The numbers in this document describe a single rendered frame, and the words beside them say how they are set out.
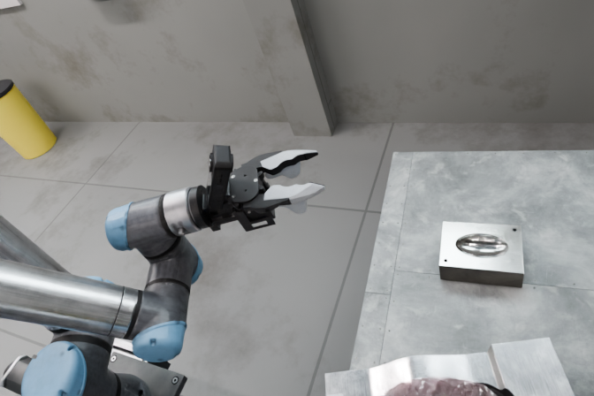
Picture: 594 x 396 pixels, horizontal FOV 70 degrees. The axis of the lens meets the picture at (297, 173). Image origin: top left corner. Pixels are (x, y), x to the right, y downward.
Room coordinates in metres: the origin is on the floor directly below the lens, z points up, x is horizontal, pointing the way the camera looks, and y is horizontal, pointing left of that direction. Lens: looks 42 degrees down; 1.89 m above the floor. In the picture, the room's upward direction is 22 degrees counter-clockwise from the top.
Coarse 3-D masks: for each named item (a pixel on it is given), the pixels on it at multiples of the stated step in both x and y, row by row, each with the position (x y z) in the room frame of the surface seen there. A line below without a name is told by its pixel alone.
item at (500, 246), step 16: (448, 224) 0.70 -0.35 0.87; (464, 224) 0.68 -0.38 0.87; (480, 224) 0.66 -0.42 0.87; (496, 224) 0.64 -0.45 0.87; (448, 240) 0.65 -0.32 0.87; (464, 240) 0.64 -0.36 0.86; (480, 240) 0.62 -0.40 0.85; (496, 240) 0.60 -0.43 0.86; (512, 240) 0.58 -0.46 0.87; (448, 256) 0.61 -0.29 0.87; (464, 256) 0.59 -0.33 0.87; (480, 256) 0.58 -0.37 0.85; (496, 256) 0.56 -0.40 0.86; (512, 256) 0.54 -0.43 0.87; (448, 272) 0.58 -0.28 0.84; (464, 272) 0.56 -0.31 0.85; (480, 272) 0.54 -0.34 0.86; (496, 272) 0.52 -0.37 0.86; (512, 272) 0.50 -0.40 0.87
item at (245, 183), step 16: (240, 176) 0.52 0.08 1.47; (256, 176) 0.51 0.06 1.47; (192, 192) 0.52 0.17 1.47; (240, 192) 0.49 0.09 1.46; (256, 192) 0.48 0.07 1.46; (192, 208) 0.50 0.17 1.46; (224, 208) 0.50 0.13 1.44; (240, 208) 0.47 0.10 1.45; (208, 224) 0.49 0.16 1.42; (240, 224) 0.48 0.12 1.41; (272, 224) 0.48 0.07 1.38
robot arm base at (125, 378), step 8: (120, 376) 0.49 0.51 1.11; (128, 376) 0.50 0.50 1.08; (120, 384) 0.47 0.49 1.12; (128, 384) 0.48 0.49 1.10; (136, 384) 0.48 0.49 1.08; (144, 384) 0.49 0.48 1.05; (120, 392) 0.45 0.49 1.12; (128, 392) 0.46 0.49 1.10; (136, 392) 0.47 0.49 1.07; (144, 392) 0.47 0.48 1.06
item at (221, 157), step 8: (216, 152) 0.49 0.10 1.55; (224, 152) 0.49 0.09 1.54; (216, 160) 0.48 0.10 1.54; (224, 160) 0.48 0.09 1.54; (232, 160) 0.49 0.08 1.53; (216, 168) 0.47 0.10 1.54; (224, 168) 0.47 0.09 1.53; (232, 168) 0.48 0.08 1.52; (208, 176) 0.53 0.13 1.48; (216, 176) 0.48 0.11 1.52; (224, 176) 0.48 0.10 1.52; (208, 184) 0.52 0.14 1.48; (216, 184) 0.48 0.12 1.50; (224, 184) 0.48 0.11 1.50; (208, 192) 0.51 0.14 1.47; (216, 192) 0.49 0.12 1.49; (224, 192) 0.48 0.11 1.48; (208, 200) 0.50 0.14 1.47; (216, 200) 0.49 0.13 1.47; (224, 200) 0.49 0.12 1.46; (208, 208) 0.50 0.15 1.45; (216, 208) 0.50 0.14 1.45
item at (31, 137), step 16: (0, 80) 4.12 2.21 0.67; (0, 96) 3.78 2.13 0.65; (16, 96) 3.88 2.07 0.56; (0, 112) 3.75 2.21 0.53; (16, 112) 3.80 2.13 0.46; (32, 112) 3.91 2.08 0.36; (0, 128) 3.75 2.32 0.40; (16, 128) 3.76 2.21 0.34; (32, 128) 3.81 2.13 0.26; (48, 128) 3.96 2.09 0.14; (16, 144) 3.76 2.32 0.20; (32, 144) 3.77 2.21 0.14; (48, 144) 3.83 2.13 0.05
